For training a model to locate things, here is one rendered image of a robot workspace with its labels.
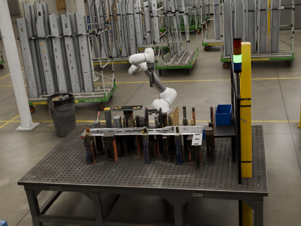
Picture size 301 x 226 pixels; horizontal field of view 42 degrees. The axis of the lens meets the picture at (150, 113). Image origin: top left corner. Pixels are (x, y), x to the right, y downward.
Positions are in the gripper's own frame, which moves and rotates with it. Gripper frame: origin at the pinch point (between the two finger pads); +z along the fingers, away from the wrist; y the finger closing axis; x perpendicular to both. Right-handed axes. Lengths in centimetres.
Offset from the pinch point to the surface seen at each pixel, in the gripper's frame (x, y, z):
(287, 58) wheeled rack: 250, -620, 121
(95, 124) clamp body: -70, 13, 42
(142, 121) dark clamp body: -14.3, 9.4, 41.5
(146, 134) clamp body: -3, 46, 42
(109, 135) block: -45, 44, 43
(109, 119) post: -58, -5, 43
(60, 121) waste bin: -209, -192, 115
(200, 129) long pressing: 54, 27, 46
